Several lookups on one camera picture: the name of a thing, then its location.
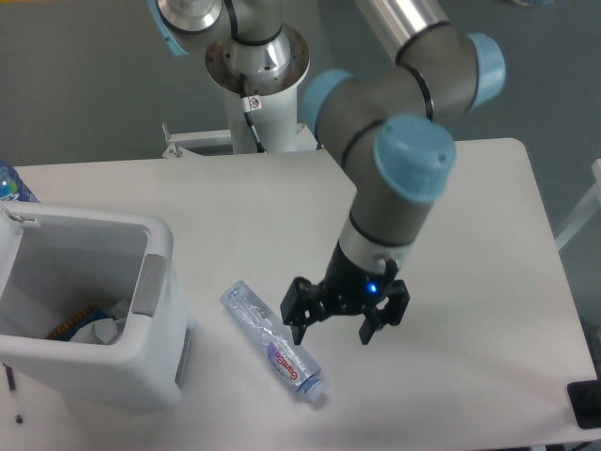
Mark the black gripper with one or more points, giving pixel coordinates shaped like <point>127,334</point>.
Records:
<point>346,290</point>

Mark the clear plastic water bottle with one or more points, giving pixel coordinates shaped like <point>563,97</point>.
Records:
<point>294,366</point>

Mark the white tissue pack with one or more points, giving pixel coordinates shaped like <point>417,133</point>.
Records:
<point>102,326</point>

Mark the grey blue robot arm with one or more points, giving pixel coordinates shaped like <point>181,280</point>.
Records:
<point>386,134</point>

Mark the colourful trash in bin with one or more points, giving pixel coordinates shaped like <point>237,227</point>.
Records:
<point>67,329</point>

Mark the white trash can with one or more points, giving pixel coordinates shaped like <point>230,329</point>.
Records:
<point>55,261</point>

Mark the black device at table corner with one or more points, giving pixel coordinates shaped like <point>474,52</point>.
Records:
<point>585,400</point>

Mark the black pen on table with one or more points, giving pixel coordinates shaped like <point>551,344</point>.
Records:
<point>12,389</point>

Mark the blue bottle at edge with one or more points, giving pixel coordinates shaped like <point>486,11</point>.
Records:
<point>12,186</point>

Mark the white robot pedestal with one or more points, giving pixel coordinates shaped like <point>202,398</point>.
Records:
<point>260,86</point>

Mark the white frame at right edge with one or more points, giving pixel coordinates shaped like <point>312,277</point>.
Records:
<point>585,209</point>

